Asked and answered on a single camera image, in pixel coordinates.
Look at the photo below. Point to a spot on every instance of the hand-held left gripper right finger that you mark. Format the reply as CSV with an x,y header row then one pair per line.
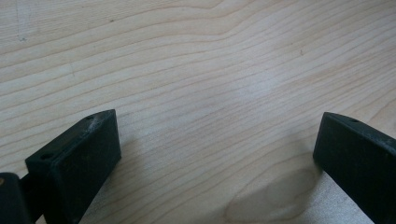
x,y
358,161

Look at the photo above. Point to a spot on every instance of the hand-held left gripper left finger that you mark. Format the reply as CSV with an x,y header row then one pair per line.
x,y
77,168

